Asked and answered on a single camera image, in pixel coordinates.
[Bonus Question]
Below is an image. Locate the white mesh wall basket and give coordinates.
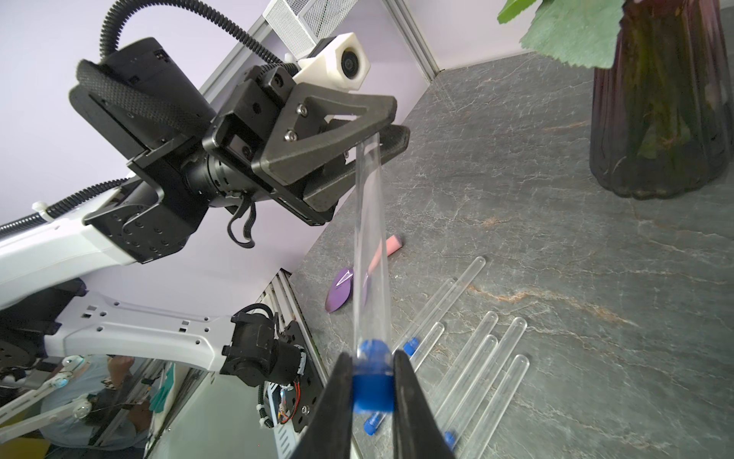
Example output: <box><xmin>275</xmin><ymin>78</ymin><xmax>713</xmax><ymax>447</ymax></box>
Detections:
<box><xmin>263</xmin><ymin>0</ymin><xmax>357</xmax><ymax>44</ymax></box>

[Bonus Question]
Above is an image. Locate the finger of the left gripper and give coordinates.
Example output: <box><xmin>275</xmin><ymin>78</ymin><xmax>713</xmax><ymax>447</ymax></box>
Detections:
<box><xmin>303</xmin><ymin>124</ymin><xmax>411</xmax><ymax>212</ymax></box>

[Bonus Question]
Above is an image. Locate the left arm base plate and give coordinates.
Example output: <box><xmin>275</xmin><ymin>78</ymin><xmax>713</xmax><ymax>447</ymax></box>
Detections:
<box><xmin>266</xmin><ymin>321</ymin><xmax>324</xmax><ymax>433</ymax></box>

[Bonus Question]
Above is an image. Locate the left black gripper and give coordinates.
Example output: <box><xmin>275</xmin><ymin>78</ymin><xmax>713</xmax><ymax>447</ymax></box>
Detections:
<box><xmin>69</xmin><ymin>38</ymin><xmax>398</xmax><ymax>263</ymax></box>

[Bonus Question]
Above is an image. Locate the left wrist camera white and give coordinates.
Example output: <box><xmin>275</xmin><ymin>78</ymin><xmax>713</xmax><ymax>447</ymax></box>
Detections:
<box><xmin>294</xmin><ymin>33</ymin><xmax>371</xmax><ymax>92</ymax></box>

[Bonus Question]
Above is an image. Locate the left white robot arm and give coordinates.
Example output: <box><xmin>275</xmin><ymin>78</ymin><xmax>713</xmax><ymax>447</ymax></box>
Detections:
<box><xmin>1</xmin><ymin>1</ymin><xmax>410</xmax><ymax>386</ymax></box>

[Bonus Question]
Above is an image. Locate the test tube blue stopper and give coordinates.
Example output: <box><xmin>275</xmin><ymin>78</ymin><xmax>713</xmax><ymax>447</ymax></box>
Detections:
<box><xmin>351</xmin><ymin>133</ymin><xmax>397</xmax><ymax>374</ymax></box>
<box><xmin>437</xmin><ymin>334</ymin><xmax>499</xmax><ymax>451</ymax></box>
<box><xmin>455</xmin><ymin>317</ymin><xmax>527</xmax><ymax>447</ymax></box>
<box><xmin>429</xmin><ymin>311</ymin><xmax>499</xmax><ymax>428</ymax></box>
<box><xmin>363</xmin><ymin>320</ymin><xmax>447</xmax><ymax>436</ymax></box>
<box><xmin>392</xmin><ymin>256</ymin><xmax>487</xmax><ymax>356</ymax></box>

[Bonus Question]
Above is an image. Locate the purple scoop pink handle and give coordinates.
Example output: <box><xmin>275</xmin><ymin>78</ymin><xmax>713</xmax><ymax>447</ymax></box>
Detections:
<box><xmin>325</xmin><ymin>234</ymin><xmax>403</xmax><ymax>313</ymax></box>

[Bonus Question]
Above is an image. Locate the dark glass flower vase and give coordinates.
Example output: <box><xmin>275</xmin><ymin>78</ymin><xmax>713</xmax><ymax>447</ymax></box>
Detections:
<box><xmin>590</xmin><ymin>1</ymin><xmax>733</xmax><ymax>200</ymax></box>

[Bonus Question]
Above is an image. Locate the clear test tube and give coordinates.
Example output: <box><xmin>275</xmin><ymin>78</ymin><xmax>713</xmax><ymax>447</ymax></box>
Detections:
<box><xmin>459</xmin><ymin>355</ymin><xmax>529</xmax><ymax>458</ymax></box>

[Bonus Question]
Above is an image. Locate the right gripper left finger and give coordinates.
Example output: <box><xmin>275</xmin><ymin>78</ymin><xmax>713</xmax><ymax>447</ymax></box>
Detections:
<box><xmin>292</xmin><ymin>352</ymin><xmax>354</xmax><ymax>459</ymax></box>

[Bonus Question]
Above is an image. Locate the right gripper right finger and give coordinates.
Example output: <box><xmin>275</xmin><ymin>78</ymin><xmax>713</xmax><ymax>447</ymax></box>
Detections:
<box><xmin>392</xmin><ymin>350</ymin><xmax>454</xmax><ymax>459</ymax></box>

